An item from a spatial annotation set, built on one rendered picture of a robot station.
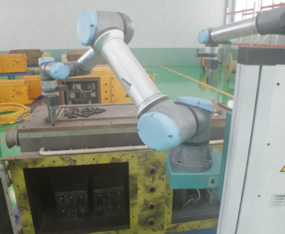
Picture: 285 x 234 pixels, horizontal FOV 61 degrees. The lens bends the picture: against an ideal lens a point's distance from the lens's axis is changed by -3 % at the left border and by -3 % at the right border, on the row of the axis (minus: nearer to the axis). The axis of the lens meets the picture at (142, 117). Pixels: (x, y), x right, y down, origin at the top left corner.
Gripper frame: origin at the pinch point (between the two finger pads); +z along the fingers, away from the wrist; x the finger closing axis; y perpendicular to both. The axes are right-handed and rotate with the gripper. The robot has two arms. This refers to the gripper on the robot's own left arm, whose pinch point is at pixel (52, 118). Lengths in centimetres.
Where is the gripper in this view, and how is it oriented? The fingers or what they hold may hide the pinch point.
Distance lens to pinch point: 136.9
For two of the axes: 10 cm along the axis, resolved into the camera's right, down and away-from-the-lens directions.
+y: -7.8, 1.9, -6.0
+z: 0.0, 9.5, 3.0
